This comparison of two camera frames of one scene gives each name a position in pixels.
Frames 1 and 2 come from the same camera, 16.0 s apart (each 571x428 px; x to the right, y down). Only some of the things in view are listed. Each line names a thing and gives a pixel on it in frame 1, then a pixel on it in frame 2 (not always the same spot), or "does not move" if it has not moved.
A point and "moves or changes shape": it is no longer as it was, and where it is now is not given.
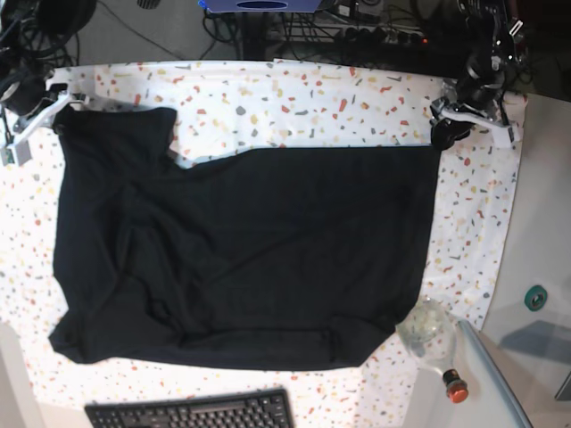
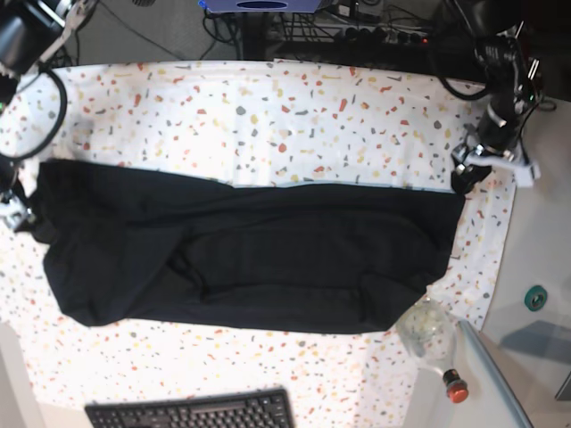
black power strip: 382,37 does not move
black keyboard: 260,408 does not move
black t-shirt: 260,259 moves or changes shape
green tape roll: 535,298 does not move
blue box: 265,6 does not move
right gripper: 442,111 to 474,161
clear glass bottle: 428,329 does not move
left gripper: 20,148 to 15,214
